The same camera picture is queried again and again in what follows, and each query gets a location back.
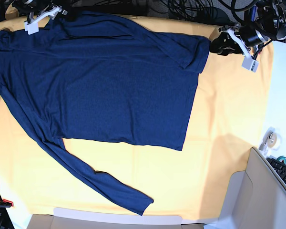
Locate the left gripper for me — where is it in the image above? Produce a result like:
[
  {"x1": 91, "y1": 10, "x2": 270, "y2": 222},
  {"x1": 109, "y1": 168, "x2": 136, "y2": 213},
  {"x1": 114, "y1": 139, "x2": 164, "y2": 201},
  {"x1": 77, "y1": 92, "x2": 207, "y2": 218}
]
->
[{"x1": 210, "y1": 23, "x2": 268, "y2": 56}]

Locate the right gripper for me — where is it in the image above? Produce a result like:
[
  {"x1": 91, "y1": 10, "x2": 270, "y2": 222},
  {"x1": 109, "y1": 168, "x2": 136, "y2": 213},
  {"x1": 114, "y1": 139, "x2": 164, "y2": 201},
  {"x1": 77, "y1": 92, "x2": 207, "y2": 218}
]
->
[{"x1": 21, "y1": 0, "x2": 81, "y2": 23}]

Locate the navy blue long-sleeve shirt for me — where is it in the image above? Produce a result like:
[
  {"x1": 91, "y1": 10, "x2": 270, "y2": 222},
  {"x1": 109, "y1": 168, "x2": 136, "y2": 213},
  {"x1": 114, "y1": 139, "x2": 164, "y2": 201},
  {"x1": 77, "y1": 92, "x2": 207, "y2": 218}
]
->
[{"x1": 0, "y1": 11, "x2": 210, "y2": 215}]

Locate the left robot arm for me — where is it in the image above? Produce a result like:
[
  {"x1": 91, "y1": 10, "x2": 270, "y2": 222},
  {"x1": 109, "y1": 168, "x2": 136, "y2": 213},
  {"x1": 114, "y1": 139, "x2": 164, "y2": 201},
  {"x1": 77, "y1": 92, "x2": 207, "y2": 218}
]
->
[{"x1": 210, "y1": 0, "x2": 286, "y2": 60}]

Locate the clear tape dispenser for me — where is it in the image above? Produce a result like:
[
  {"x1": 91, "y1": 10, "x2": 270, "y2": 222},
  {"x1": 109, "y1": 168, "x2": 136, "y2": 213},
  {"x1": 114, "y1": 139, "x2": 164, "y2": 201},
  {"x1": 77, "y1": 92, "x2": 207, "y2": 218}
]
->
[{"x1": 258, "y1": 127, "x2": 282, "y2": 152}]

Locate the green tape roll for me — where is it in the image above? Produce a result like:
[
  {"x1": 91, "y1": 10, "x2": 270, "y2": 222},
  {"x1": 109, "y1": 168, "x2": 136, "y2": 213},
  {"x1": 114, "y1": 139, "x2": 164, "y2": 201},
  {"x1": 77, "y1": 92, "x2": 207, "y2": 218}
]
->
[{"x1": 277, "y1": 156, "x2": 286, "y2": 164}]

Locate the cardboard box right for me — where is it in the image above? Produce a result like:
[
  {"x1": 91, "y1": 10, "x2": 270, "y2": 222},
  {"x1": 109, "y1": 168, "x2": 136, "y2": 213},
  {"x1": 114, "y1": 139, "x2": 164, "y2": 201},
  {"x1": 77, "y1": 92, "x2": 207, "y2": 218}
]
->
[{"x1": 216, "y1": 147, "x2": 286, "y2": 229}]

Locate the cardboard box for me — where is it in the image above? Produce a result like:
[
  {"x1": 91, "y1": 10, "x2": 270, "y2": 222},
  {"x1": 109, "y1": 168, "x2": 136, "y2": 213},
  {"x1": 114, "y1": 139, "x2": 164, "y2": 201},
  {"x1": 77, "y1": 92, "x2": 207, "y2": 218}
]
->
[
  {"x1": 27, "y1": 208, "x2": 206, "y2": 229},
  {"x1": 216, "y1": 147, "x2": 286, "y2": 229}
]

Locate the red black clamp bottom left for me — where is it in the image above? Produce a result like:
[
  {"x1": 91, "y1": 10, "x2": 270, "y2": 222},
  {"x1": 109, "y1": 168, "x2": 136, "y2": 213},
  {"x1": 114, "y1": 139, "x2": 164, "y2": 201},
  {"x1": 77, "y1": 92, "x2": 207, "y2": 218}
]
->
[{"x1": 0, "y1": 199, "x2": 14, "y2": 208}]

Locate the cardboard box bottom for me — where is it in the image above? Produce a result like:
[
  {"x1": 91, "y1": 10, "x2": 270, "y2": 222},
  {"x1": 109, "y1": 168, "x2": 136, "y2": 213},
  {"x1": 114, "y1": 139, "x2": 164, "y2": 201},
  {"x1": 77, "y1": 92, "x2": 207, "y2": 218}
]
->
[{"x1": 27, "y1": 208, "x2": 206, "y2": 229}]

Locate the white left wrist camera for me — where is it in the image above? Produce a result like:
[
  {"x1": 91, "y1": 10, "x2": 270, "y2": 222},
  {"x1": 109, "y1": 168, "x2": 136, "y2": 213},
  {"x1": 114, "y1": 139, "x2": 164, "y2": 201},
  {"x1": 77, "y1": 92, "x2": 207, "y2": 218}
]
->
[{"x1": 242, "y1": 57, "x2": 259, "y2": 73}]

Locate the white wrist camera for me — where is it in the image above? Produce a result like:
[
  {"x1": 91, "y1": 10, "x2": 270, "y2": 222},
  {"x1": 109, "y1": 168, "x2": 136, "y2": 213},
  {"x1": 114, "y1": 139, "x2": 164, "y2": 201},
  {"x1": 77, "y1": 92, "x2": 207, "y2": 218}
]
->
[
  {"x1": 242, "y1": 57, "x2": 259, "y2": 73},
  {"x1": 24, "y1": 6, "x2": 65, "y2": 35}
]

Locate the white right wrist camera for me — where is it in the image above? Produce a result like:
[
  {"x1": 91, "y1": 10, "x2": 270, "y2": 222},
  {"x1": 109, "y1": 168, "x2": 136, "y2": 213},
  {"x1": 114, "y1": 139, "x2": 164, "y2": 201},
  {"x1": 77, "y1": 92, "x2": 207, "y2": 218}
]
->
[{"x1": 24, "y1": 6, "x2": 65, "y2": 35}]

